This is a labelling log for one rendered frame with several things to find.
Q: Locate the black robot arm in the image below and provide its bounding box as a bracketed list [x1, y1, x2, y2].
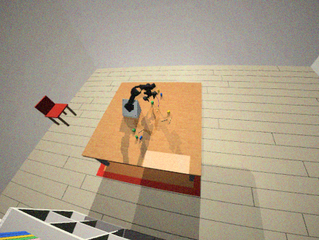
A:
[124, 83, 156, 112]

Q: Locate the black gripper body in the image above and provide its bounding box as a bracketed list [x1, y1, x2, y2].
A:
[143, 91, 158, 101]

